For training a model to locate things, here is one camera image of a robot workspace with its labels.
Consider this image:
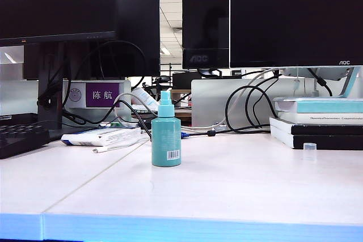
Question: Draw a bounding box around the teal spray bottle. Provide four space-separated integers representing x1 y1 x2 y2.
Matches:
151 90 182 168

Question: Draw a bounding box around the transparent sprayer lid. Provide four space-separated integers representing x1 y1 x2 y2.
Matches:
302 142 317 161

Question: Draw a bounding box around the wooden desk shelf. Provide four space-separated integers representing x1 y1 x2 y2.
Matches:
169 88 193 118

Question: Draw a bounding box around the silver laptop stand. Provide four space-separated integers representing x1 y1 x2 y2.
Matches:
191 78 284 128

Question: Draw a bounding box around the white cream tube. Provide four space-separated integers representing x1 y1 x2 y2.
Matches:
131 87 160 111

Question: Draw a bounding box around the purple name plate acrylic stand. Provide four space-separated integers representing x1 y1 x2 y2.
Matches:
64 79 132 110

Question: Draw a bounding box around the dark monitor without logo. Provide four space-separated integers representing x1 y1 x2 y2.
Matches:
23 0 162 80

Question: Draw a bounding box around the small AOC monitor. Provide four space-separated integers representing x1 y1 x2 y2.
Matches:
181 0 230 78

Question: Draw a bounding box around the blue white medicine box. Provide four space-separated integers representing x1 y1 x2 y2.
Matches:
60 127 142 147

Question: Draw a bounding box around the large AOC monitor silver stand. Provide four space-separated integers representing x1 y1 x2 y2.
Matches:
229 0 363 99

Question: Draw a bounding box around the teal white book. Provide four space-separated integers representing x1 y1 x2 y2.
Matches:
272 96 363 114

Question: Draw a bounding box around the white book with printed spine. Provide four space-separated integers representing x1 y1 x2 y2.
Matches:
276 111 363 125

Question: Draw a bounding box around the black book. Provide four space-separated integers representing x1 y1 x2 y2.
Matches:
270 132 363 150
268 116 363 137

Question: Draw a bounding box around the narrow frosted desk partition panel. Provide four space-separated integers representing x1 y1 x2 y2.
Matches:
0 79 40 115

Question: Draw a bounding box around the black keyboard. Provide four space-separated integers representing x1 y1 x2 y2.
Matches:
0 121 51 160

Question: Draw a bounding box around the black HDMI cable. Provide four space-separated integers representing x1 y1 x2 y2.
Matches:
113 99 153 141

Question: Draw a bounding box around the grey white looped cable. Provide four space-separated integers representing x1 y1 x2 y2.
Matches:
112 92 158 125

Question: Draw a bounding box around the black looped monitor cable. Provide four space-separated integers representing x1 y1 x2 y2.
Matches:
244 73 282 129

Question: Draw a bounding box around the black arcing cable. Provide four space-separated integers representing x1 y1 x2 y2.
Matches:
62 39 149 107

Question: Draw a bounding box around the black cable bundle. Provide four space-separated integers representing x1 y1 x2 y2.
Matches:
37 54 87 125

